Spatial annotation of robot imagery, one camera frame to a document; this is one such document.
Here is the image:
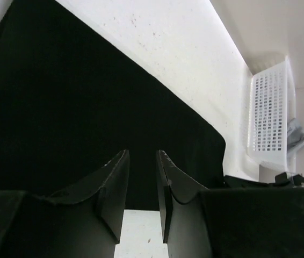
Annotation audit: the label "black tank top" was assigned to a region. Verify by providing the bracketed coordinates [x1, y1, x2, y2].
[0, 1, 226, 210]

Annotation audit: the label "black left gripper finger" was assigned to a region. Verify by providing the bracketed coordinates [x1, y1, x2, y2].
[0, 150, 129, 257]

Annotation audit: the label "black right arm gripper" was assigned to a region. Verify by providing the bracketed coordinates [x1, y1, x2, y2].
[156, 150, 304, 257]

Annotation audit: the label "grey tank tops in basket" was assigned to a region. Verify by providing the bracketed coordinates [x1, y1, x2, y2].
[287, 118, 304, 163]

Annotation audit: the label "white plastic laundry basket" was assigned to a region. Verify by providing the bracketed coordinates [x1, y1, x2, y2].
[247, 57, 296, 172]

